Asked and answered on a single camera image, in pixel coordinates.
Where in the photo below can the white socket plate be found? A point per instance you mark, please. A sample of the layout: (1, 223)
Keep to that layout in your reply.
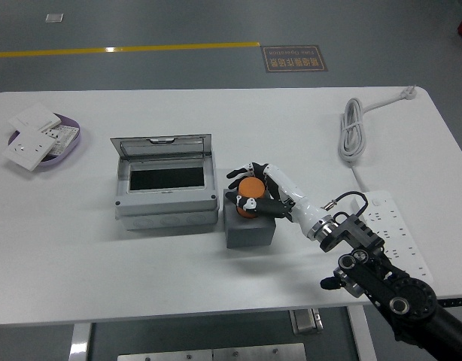
(26, 148)

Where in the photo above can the white perforated socket panel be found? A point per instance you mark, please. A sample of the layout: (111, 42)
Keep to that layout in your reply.
(63, 137)

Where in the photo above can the grey box with clear lid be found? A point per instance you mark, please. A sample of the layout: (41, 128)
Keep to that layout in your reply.
(167, 205)

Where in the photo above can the grey cube with round hole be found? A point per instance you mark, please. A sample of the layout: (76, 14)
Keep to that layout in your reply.
(250, 235)

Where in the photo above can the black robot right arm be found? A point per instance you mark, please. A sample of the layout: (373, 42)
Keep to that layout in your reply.
(377, 286)

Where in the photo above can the small grey floor plate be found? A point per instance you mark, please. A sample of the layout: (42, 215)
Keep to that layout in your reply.
(54, 18)

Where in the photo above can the white table leg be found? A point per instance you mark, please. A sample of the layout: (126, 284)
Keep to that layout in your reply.
(79, 342)
(360, 331)

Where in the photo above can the white switch plate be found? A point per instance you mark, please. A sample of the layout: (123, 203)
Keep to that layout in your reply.
(33, 116)

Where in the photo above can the grey under-table control box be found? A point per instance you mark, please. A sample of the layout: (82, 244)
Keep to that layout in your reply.
(305, 321)

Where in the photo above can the brown floor sign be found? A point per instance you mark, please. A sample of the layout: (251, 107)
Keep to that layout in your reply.
(294, 59)

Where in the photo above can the black table controller panel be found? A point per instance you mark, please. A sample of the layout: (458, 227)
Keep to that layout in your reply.
(453, 302)

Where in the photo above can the purple tray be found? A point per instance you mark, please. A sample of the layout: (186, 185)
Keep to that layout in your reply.
(71, 152)

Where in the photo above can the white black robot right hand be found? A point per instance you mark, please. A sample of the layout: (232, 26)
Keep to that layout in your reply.
(291, 193)

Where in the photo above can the yellow floor tape line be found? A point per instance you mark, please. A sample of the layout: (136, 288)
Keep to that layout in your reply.
(140, 49)

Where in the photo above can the metal base plate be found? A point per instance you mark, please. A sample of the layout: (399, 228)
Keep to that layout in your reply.
(212, 353)

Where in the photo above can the orange cylinder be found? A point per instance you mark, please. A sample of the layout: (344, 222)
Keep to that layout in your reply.
(250, 188)

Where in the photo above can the white power strip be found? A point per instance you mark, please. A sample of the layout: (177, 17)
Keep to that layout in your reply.
(396, 218)

